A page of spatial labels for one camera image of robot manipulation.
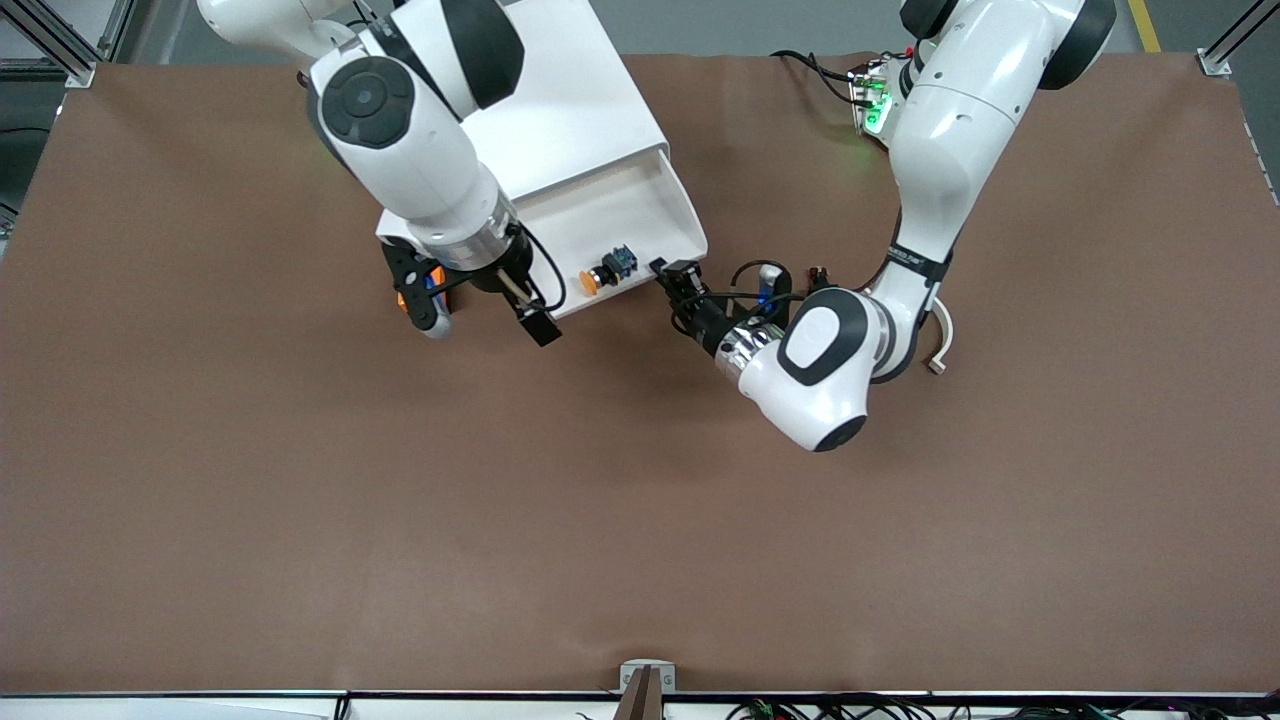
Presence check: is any orange and blue push button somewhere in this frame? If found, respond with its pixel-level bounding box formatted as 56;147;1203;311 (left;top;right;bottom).
580;244;638;297

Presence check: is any orange button box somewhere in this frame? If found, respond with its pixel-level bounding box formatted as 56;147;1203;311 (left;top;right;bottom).
397;262;446;313

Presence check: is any brown table mat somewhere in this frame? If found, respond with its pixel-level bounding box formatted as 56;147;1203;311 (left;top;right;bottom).
0;52;1280;696

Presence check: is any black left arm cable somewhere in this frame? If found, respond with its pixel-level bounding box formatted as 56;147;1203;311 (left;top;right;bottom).
728;260;807;326

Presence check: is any white half ring clamp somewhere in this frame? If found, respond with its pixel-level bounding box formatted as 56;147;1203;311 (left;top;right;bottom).
925;300;958;376

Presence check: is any black base cable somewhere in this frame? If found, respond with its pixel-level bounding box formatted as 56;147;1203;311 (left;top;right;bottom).
770;50;861;106

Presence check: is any grey metal bracket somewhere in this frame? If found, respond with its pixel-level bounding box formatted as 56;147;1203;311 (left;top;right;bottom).
619;659;677;720

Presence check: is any black cable bundle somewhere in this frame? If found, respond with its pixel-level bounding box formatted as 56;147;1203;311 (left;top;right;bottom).
725;695;1280;720

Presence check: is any aluminium frame post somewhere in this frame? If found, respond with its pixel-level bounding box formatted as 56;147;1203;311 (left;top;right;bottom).
0;0;98;89
1197;0;1280;78

